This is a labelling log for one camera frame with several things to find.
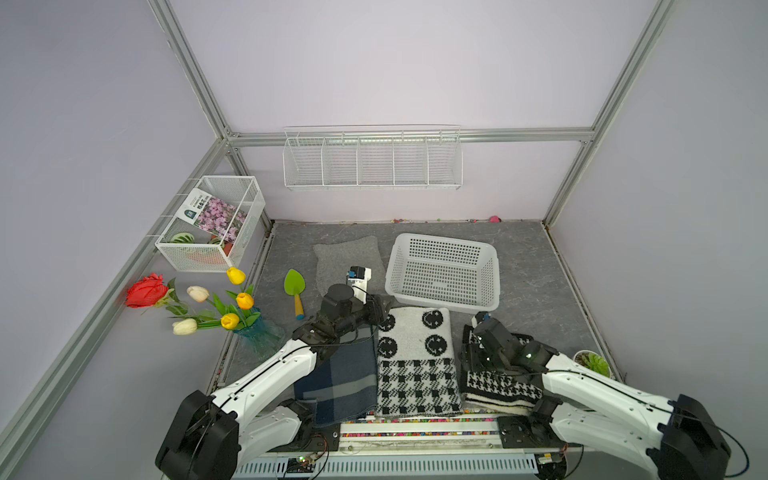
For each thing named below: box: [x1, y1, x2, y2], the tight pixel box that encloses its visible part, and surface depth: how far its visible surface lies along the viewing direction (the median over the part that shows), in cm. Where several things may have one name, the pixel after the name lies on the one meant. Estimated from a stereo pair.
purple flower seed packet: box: [175, 188, 247, 243], surface depth 76 cm
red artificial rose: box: [125, 272, 188, 315], surface depth 61 cm
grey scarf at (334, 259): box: [313, 236, 386, 298], surface depth 107 cm
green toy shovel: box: [284, 269, 306, 321], surface depth 104 cm
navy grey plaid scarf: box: [294, 326, 378, 427], surface depth 80 cm
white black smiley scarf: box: [376, 306, 462, 416], surface depth 82 cm
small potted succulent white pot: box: [573, 350, 612, 379], surface depth 76 cm
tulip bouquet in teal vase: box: [172, 267, 285, 359], surface depth 69 cm
